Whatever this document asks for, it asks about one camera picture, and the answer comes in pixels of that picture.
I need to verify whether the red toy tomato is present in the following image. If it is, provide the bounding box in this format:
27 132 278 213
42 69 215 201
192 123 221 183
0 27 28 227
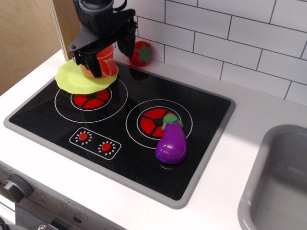
130 41 153 67

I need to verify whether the black toy stovetop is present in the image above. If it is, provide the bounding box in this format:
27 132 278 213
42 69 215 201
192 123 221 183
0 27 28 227
4 65 235 209

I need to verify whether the grey sink basin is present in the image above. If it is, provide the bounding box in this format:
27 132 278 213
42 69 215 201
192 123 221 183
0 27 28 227
237 125 307 230

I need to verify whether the grey oven front panel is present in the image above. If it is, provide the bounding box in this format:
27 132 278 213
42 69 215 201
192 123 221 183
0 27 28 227
0 163 122 230

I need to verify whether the lime green plate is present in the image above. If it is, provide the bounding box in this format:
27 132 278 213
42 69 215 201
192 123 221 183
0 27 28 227
55 59 119 94

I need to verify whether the grey oven knob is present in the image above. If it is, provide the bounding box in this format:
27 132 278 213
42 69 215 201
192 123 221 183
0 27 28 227
4 174 34 203

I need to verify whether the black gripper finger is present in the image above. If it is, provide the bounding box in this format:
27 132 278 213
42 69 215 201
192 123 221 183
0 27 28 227
83 55 102 78
117 30 135 58

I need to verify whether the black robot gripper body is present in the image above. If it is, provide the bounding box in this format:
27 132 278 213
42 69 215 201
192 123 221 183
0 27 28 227
69 6 137 65

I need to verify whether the purple toy eggplant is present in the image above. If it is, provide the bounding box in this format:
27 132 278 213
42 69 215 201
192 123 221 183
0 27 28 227
155 114 188 164

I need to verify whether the wooden side panel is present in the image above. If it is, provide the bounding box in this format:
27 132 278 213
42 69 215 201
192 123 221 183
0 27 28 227
0 0 80 93

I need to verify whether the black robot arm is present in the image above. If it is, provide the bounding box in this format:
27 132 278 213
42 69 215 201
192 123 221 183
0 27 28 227
68 0 137 78

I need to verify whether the orange plastic cup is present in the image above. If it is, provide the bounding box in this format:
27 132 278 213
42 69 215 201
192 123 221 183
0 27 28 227
80 45 118 78

